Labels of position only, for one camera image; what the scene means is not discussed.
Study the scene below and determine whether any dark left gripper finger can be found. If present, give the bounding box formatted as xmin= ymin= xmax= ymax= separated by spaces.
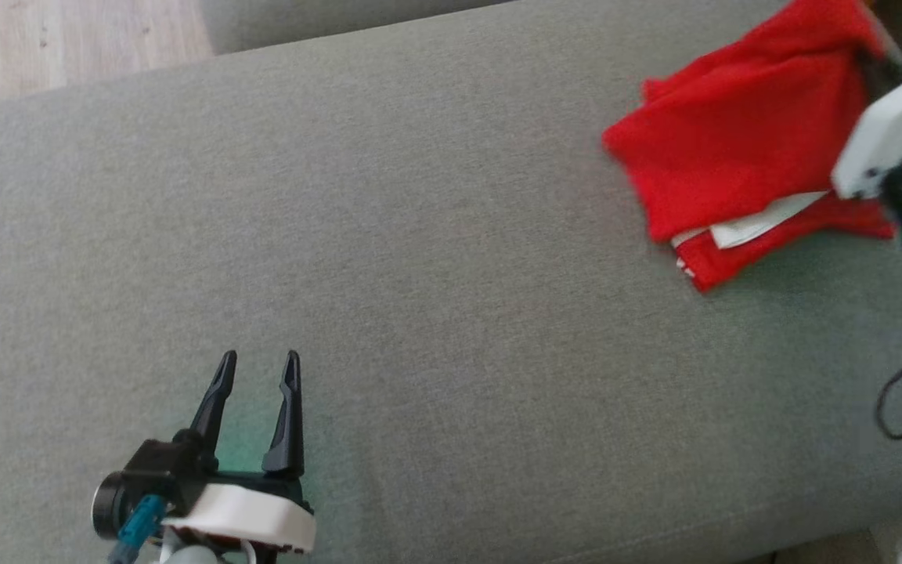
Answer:
xmin=188 ymin=349 xmax=239 ymax=457
xmin=262 ymin=349 xmax=305 ymax=480

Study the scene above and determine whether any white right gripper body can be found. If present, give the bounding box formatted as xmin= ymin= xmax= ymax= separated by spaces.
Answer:
xmin=832 ymin=68 xmax=902 ymax=268

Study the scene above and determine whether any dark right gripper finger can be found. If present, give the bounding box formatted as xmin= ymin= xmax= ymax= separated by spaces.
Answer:
xmin=857 ymin=38 xmax=902 ymax=92

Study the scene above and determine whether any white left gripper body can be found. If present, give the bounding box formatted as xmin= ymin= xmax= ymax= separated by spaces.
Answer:
xmin=160 ymin=472 xmax=317 ymax=564

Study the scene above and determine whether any red basketball jersey white trim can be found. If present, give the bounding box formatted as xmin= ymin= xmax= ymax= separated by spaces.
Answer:
xmin=601 ymin=0 xmax=894 ymax=245

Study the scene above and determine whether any red shorts white side stripe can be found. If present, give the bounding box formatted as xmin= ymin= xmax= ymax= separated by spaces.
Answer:
xmin=672 ymin=192 xmax=897 ymax=293

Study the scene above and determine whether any large grey sofa ottoman cushion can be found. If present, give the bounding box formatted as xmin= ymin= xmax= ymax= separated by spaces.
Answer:
xmin=0 ymin=0 xmax=902 ymax=564

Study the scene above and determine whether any grey sofa seat cushion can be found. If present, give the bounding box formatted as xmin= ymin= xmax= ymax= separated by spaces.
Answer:
xmin=199 ymin=0 xmax=516 ymax=56

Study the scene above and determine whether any blue camera connector cable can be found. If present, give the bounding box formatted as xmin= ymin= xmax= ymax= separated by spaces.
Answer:
xmin=109 ymin=494 xmax=167 ymax=564

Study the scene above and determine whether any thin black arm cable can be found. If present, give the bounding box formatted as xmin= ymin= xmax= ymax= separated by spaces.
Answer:
xmin=875 ymin=364 xmax=902 ymax=442

